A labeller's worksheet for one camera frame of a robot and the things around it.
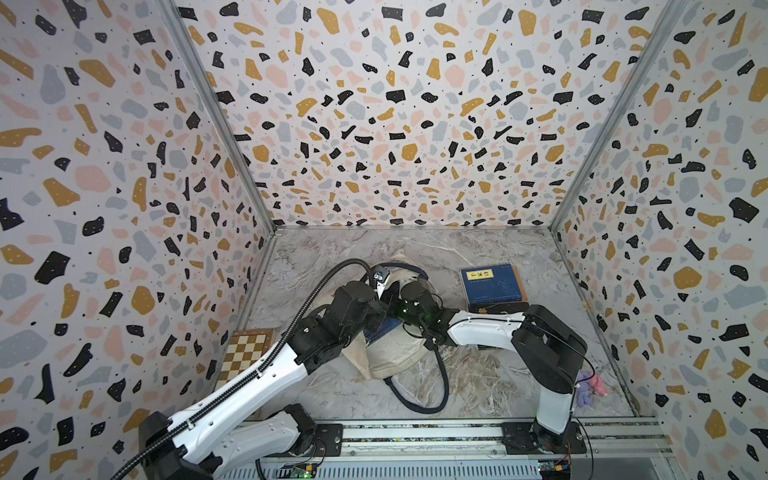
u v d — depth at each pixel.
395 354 0.88
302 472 0.70
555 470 0.72
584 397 0.80
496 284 1.00
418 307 0.67
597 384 0.81
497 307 0.98
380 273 0.61
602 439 0.76
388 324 0.91
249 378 0.43
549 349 0.50
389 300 0.77
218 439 0.41
